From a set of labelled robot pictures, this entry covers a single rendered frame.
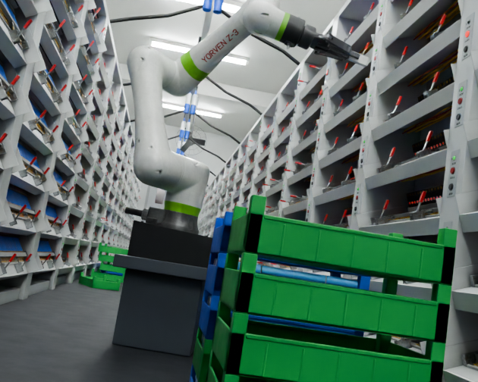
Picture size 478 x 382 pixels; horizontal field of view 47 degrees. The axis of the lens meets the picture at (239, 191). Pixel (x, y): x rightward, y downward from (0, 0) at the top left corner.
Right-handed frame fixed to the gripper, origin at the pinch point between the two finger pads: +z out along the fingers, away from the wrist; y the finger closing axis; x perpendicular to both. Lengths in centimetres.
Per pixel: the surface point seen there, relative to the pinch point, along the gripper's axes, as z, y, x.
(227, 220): -29, 61, -72
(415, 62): 18.2, 1.9, 5.6
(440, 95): 21.0, 22.4, -12.4
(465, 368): 38, 42, -83
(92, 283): -71, -234, -109
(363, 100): 18.4, -45.2, 7.1
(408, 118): 21.9, 1.1, -13.1
